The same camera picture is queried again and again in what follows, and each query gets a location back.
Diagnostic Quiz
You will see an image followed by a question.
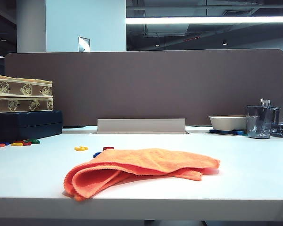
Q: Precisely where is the orange microfiber cloth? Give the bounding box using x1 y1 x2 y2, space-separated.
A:
63 147 221 202

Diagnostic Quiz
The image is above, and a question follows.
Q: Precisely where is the brown desk divider panel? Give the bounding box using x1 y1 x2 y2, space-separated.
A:
4 48 283 128

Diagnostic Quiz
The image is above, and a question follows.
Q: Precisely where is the beige paper bowl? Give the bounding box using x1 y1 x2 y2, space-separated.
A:
208 115 248 131

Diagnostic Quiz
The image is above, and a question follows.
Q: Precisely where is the blue mat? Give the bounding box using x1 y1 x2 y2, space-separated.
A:
209 129 248 136

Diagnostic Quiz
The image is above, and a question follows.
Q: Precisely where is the white ceiling light strip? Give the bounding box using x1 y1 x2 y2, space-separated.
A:
125 16 283 24

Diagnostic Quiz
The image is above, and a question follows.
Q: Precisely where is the dark blue hard case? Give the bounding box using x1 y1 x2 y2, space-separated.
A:
0 110 64 144

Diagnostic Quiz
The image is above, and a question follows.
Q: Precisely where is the clear smoky plastic cup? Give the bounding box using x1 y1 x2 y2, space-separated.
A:
246 105 273 139

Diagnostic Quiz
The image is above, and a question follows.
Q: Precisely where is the thin patterned brown box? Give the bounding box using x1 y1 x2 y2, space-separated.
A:
0 95 54 114

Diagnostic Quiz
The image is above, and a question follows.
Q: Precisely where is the thick patterned brown box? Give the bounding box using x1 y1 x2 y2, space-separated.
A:
0 74 54 98

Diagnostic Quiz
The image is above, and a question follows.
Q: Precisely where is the tall clear plastic container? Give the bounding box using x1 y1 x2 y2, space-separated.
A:
271 106 282 132

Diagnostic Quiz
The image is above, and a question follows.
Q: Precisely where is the white round column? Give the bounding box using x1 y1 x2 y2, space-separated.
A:
16 0 47 53

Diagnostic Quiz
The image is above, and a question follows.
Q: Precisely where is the beige cable tray flap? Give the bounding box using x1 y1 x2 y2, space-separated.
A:
97 118 186 133

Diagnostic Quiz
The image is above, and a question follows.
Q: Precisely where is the small wall sign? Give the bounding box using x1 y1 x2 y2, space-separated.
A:
78 36 91 53

